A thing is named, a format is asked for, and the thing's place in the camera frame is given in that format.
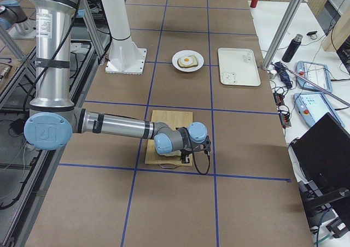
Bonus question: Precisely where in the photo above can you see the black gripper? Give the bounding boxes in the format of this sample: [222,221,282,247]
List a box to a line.
[180,142,203,164]

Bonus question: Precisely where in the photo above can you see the bread slice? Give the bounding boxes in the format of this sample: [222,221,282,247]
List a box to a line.
[177,55,198,68]
[160,150,181,157]

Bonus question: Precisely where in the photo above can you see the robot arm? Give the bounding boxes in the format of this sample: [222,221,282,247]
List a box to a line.
[1,0,36,39]
[24,0,211,162]

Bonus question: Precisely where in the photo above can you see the white round plate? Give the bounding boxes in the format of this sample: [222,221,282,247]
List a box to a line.
[172,50,204,73]

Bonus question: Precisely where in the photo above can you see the wooden cutting board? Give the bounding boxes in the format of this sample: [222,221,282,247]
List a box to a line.
[145,110,193,167]

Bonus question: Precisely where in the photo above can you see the fried egg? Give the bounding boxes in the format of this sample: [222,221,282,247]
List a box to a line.
[178,56,194,66]

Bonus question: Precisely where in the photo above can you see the cream bear serving tray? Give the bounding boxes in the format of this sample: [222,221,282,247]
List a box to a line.
[218,48,261,87]

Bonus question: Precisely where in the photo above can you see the folded dark umbrella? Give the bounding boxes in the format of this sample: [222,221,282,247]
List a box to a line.
[273,62,293,89]

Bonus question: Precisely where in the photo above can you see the black laptop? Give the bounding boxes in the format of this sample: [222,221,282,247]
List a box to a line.
[291,113,349,227]

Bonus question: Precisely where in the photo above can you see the lower teach pendant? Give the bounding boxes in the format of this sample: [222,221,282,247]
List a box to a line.
[293,92,345,127]

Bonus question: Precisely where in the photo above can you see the teach pendant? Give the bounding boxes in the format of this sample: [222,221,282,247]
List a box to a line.
[296,61,333,92]
[293,92,345,127]

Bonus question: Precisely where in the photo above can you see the upper teach pendant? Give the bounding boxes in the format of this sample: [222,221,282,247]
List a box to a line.
[296,61,333,92]

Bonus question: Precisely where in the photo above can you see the black water bottle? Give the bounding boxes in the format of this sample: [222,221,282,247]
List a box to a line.
[282,34,303,63]

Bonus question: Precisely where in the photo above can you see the white support column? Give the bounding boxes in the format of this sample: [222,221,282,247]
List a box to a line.
[101,0,131,41]

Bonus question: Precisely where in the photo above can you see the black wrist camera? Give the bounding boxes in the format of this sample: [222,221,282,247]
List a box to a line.
[196,136,211,156]

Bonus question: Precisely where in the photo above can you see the white column base plate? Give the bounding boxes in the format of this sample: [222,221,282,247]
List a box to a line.
[106,38,147,75]

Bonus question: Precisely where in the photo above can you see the aluminium frame post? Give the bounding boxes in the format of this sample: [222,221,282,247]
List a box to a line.
[261,0,303,70]

